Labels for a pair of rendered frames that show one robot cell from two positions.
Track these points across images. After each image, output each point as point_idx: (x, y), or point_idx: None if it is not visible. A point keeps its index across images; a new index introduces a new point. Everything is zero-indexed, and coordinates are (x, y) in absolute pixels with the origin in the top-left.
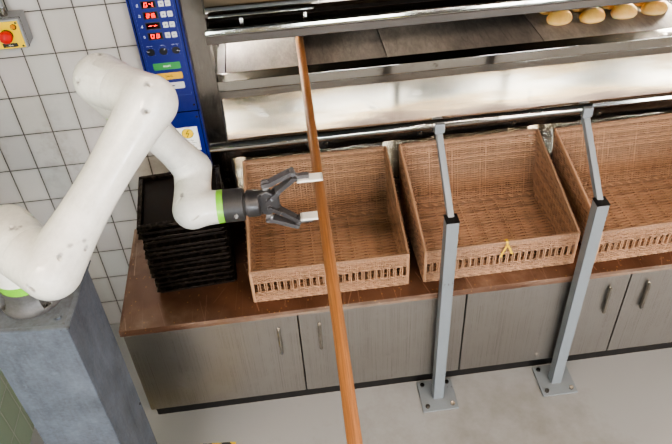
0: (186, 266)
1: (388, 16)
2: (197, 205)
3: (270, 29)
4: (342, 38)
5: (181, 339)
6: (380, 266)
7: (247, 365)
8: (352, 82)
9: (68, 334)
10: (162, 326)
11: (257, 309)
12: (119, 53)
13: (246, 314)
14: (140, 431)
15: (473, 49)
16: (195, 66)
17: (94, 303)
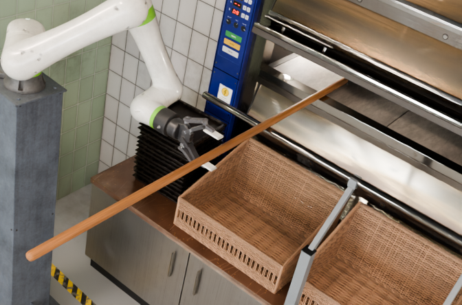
0: (155, 169)
1: (376, 83)
2: (144, 104)
3: (293, 44)
4: (375, 99)
5: (119, 212)
6: (260, 261)
7: (147, 268)
8: (347, 127)
9: (16, 111)
10: (113, 193)
11: (170, 228)
12: (214, 12)
13: (161, 225)
14: (40, 229)
15: (456, 164)
16: (251, 48)
17: (53, 117)
